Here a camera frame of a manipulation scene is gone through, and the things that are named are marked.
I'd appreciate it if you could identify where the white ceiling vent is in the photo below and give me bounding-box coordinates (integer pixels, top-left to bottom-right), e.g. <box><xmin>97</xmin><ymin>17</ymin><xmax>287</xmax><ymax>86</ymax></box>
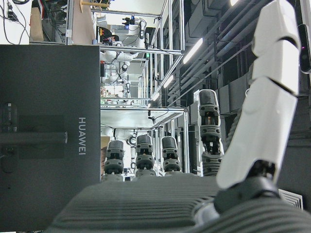
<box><xmin>278</xmin><ymin>188</ymin><xmax>304</xmax><ymax>211</ymax></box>

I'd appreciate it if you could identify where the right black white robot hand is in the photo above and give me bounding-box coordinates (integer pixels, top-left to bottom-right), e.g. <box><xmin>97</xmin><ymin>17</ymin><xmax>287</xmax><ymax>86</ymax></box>
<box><xmin>46</xmin><ymin>0</ymin><xmax>311</xmax><ymax>233</ymax></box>

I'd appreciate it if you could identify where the wooden board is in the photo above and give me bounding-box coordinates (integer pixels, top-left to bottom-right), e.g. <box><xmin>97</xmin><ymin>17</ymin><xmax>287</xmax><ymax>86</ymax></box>
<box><xmin>72</xmin><ymin>0</ymin><xmax>97</xmax><ymax>46</ymax></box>

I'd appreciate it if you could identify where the black depth camera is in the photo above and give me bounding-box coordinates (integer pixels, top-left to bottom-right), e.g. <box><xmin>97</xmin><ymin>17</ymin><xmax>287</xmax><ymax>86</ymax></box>
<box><xmin>297</xmin><ymin>23</ymin><xmax>311</xmax><ymax>74</ymax></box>

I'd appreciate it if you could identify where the long ceiling light tube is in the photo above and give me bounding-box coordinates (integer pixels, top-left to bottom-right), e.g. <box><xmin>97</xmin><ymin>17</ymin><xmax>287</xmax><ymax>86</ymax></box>
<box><xmin>182</xmin><ymin>37</ymin><xmax>204</xmax><ymax>65</ymax></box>

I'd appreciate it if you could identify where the black monitor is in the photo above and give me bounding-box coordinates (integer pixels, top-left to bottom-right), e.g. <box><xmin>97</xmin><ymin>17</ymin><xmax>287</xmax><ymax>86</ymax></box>
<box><xmin>0</xmin><ymin>44</ymin><xmax>102</xmax><ymax>231</ymax></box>

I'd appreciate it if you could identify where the aluminium frame shelving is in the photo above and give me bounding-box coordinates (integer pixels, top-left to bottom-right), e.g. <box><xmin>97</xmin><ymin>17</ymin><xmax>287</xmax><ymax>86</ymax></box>
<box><xmin>65</xmin><ymin>0</ymin><xmax>190</xmax><ymax>177</ymax></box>

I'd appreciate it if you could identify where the short ceiling light tube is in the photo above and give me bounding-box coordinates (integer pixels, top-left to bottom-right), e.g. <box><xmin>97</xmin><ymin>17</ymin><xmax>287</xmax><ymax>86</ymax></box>
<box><xmin>162</xmin><ymin>74</ymin><xmax>174</xmax><ymax>89</ymax></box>

